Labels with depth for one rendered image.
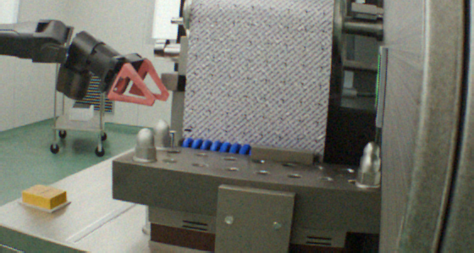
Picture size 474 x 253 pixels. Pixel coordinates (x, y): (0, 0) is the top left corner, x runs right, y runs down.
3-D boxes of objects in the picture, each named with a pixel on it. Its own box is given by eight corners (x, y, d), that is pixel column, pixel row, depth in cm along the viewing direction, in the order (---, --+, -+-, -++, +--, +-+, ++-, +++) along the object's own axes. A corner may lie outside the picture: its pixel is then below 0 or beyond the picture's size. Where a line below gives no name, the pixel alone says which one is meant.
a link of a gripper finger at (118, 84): (139, 122, 97) (97, 92, 99) (157, 115, 104) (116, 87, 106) (157, 86, 96) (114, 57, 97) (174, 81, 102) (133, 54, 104)
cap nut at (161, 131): (154, 144, 98) (155, 117, 98) (175, 147, 98) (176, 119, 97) (146, 148, 95) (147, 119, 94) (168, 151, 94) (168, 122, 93)
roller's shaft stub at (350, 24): (344, 36, 102) (345, 13, 102) (382, 41, 101) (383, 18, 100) (343, 36, 98) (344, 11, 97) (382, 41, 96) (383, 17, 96)
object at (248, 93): (182, 149, 103) (190, 39, 100) (322, 165, 98) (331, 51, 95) (181, 150, 103) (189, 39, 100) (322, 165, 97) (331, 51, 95)
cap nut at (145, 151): (138, 155, 89) (139, 125, 88) (161, 158, 88) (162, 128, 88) (129, 159, 86) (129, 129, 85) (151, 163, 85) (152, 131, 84)
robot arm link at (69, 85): (41, 44, 97) (49, 21, 103) (30, 94, 103) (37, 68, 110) (99, 58, 101) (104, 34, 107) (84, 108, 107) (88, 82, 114)
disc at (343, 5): (342, 63, 108) (344, -14, 106) (344, 63, 108) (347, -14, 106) (336, 70, 94) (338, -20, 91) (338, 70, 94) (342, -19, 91)
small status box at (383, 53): (376, 100, 74) (378, 46, 73) (381, 101, 74) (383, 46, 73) (374, 127, 50) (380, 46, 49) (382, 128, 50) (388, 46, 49)
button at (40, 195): (39, 195, 104) (38, 183, 104) (67, 202, 103) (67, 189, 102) (21, 203, 98) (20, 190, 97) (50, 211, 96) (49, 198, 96)
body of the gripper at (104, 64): (103, 96, 99) (74, 74, 100) (129, 88, 108) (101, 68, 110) (119, 62, 97) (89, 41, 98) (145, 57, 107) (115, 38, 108)
